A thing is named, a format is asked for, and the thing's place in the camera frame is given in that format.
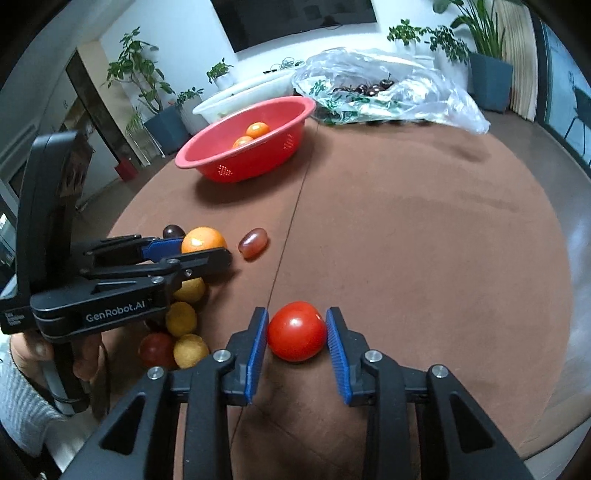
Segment dark cherries pile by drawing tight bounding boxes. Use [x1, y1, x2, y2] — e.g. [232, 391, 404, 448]
[332, 78, 396, 97]

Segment red bin on floor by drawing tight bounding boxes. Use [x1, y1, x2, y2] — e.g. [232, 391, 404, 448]
[114, 157, 138, 182]

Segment beige curtain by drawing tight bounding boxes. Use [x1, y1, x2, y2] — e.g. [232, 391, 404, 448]
[496, 1, 539, 122]

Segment small orange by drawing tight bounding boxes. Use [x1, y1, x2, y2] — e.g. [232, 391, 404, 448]
[245, 122, 270, 139]

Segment small plant on cabinet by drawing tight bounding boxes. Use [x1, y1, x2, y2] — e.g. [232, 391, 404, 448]
[206, 58, 235, 91]

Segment mandarin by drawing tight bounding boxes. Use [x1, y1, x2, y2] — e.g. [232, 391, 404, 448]
[232, 135, 253, 149]

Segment plant in white ribbed pot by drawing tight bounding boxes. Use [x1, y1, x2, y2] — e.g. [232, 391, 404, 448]
[175, 87, 208, 136]

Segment small potted plant right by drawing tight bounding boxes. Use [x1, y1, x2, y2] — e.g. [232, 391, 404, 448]
[387, 19, 426, 55]

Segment red grape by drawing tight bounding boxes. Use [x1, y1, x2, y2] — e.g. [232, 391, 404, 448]
[238, 227, 269, 260]

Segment tall plant blue pot left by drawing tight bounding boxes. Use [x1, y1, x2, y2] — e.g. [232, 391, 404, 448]
[105, 27, 189, 155]

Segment clear plastic bag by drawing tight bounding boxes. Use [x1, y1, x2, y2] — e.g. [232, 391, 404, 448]
[291, 48, 490, 134]

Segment smooth orange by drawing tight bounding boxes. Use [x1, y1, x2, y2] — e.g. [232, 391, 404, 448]
[181, 226, 228, 254]

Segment large leafy plant blue pot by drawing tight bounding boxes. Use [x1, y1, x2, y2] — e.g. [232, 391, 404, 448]
[433, 0, 513, 113]

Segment grey sweater left forearm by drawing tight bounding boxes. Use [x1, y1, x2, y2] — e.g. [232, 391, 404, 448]
[0, 335, 66, 457]

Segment red tomato with stem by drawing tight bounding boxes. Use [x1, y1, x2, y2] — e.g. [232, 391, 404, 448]
[138, 332, 177, 370]

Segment dark plum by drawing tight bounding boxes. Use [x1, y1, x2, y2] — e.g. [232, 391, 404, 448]
[162, 224, 186, 239]

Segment person's left hand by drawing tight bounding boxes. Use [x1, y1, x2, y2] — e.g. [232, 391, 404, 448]
[8, 329, 105, 384]

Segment tan longan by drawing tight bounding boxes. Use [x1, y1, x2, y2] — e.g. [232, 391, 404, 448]
[173, 278, 206, 304]
[173, 334, 209, 369]
[165, 302, 198, 337]

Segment red plastic basin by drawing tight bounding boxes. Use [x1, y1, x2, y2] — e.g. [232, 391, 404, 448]
[174, 96, 315, 183]

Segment wall mounted television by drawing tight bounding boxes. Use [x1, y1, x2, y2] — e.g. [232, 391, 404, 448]
[212, 0, 377, 51]

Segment bushy potted plant right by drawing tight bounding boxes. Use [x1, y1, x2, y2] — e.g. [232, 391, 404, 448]
[423, 25, 470, 81]

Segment white plastic basin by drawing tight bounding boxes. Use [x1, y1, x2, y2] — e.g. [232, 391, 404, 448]
[192, 69, 294, 124]

